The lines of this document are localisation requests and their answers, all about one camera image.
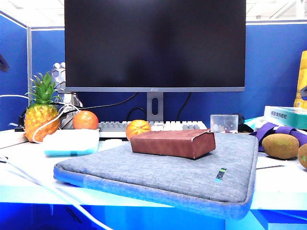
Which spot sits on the brown leather glasses case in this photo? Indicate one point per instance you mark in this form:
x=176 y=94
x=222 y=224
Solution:
x=168 y=143

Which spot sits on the silver honeycomb figure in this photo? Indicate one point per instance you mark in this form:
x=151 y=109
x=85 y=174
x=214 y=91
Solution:
x=60 y=72

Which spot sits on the smooth orange fruit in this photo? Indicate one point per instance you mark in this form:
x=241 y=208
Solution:
x=85 y=119

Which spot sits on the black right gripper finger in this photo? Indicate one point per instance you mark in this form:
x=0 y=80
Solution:
x=304 y=93

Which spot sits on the white box with teal edge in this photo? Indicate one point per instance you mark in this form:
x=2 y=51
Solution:
x=72 y=141

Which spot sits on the yellow packaging bag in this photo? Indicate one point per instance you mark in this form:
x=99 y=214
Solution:
x=302 y=72

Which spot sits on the white power strip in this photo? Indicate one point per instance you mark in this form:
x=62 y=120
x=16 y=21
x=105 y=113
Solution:
x=12 y=137

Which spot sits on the black computer mouse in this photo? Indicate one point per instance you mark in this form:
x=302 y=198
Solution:
x=243 y=121

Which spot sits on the clear plastic box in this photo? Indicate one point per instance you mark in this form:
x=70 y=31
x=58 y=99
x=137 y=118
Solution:
x=224 y=123

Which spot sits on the brown kiwi fruit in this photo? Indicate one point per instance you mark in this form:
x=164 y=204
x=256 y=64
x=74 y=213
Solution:
x=303 y=155
x=280 y=146

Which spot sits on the white and grey keyboard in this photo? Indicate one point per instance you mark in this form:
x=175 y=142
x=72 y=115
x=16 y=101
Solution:
x=110 y=127

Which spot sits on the grey monitor stand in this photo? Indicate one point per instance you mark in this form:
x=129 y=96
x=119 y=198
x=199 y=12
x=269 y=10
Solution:
x=149 y=112

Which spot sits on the grey felt laptop sleeve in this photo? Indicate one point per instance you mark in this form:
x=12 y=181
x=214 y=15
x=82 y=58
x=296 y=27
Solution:
x=144 y=175

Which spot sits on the grey partition post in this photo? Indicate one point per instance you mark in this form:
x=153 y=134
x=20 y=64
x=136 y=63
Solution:
x=29 y=60

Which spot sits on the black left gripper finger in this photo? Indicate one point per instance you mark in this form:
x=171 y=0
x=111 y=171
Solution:
x=3 y=64

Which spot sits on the teal and white medicine box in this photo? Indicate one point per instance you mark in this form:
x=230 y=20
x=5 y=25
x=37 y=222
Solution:
x=287 y=117

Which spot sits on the black computer monitor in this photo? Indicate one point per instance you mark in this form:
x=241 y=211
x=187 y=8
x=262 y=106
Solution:
x=153 y=48

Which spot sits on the plastic pineapple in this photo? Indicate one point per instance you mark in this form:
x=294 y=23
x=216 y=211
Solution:
x=36 y=119

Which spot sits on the ribbed orange tangerine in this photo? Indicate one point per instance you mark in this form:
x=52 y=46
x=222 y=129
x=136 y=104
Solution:
x=138 y=128

